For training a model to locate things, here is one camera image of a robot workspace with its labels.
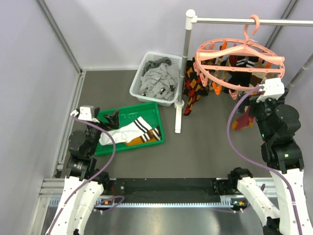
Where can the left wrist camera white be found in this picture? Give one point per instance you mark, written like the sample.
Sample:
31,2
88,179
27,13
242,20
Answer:
86,113

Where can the white metal clothes rack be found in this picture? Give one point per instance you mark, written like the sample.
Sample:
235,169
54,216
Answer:
192,19

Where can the black argyle sock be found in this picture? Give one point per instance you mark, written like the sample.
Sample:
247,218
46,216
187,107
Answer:
193,87

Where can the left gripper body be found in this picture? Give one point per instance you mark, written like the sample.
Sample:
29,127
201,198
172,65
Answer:
104,126

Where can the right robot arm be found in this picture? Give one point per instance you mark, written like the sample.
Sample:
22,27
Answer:
277,122

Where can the orange clothes clip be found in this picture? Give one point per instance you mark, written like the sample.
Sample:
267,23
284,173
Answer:
217,88

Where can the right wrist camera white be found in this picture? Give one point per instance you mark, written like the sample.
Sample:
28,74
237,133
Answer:
272,88

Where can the pink round clip hanger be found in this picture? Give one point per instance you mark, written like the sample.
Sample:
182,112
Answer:
227,61

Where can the grey slotted cable duct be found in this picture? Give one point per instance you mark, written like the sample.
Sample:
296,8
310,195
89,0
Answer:
223,203

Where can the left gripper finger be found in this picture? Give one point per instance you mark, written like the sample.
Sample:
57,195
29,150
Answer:
112,119
96,112

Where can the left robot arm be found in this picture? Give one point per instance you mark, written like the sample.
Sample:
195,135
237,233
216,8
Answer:
83,183

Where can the white plastic laundry basket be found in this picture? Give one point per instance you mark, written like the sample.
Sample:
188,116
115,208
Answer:
135,86

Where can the green plastic tray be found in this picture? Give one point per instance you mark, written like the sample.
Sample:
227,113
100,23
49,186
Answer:
148,111

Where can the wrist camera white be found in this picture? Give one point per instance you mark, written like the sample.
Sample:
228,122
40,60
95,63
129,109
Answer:
272,88
86,113

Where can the grey clothes pile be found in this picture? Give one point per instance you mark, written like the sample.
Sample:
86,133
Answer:
159,79

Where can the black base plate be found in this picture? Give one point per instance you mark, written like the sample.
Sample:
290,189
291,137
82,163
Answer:
169,190

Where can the orange brown striped sock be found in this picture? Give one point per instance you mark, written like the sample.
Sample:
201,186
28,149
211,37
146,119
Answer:
152,135

